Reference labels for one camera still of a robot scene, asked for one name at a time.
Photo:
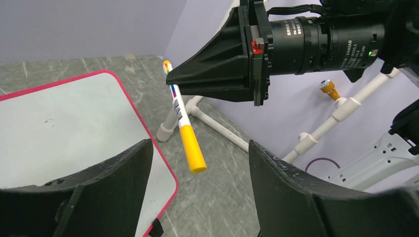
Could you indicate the yellow marker cap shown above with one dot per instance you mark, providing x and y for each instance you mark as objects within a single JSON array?
[{"x": 194, "y": 156}]

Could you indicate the orange knob on wall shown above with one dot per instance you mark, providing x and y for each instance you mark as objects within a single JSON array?
[{"x": 328, "y": 87}]

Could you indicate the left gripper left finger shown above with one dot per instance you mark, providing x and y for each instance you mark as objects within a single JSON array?
[{"x": 104, "y": 200}]

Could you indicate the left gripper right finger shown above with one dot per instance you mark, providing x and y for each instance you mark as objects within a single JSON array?
[{"x": 292, "y": 203}]

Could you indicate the white marker pen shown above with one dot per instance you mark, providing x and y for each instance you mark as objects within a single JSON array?
[{"x": 178, "y": 105}]

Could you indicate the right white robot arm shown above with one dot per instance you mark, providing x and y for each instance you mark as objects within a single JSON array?
[{"x": 349, "y": 42}]

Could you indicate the white PVC pipe right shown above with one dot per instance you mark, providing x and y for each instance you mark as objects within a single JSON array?
[{"x": 342, "y": 112}]

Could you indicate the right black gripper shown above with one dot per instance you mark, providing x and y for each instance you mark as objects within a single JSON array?
[{"x": 239, "y": 51}]

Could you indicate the red-framed whiteboard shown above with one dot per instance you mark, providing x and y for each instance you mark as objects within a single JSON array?
[{"x": 58, "y": 129}]

